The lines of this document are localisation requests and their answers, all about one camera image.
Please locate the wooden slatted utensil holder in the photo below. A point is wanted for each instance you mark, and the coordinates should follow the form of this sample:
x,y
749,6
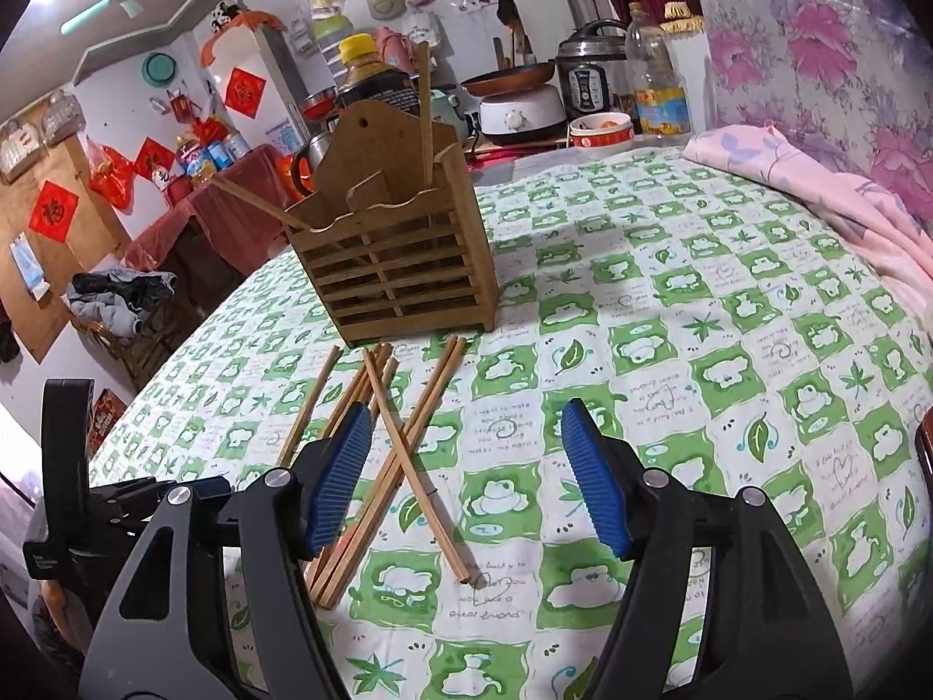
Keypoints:
x,y
391,236

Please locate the pink floral cloth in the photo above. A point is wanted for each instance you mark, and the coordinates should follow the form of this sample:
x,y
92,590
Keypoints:
x,y
871,219

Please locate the red draped side table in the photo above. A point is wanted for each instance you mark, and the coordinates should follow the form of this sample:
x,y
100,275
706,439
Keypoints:
x,y
238,232

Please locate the red white bowl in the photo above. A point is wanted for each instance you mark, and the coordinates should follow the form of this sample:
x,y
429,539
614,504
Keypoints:
x,y
601,130

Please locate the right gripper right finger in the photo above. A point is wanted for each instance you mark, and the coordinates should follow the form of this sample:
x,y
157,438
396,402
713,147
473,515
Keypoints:
x,y
632,506

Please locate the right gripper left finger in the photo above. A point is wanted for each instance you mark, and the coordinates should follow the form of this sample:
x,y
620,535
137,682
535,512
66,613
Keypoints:
x,y
315,490

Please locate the stainless steel kettle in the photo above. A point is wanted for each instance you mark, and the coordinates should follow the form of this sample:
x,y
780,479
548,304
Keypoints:
x,y
306,160

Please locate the white cooker with red pan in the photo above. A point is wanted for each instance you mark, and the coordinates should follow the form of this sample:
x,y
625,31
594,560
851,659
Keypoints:
x,y
519,105

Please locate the clear oil bottle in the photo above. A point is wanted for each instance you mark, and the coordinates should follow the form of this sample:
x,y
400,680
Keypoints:
x,y
661,103

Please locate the black silver pressure cooker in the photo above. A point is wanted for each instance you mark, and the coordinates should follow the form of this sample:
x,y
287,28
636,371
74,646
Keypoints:
x,y
591,65

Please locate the left hand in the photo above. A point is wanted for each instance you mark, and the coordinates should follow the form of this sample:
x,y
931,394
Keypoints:
x,y
54,633

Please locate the floral foil wall covering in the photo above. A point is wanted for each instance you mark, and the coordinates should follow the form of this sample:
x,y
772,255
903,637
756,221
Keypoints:
x,y
847,81

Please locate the green white patterned tablecloth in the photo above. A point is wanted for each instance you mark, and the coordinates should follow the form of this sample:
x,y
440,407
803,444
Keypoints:
x,y
722,330

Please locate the soy sauce bottle yellow cap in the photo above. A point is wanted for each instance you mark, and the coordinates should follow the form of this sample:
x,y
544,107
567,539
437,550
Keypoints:
x,y
369,78

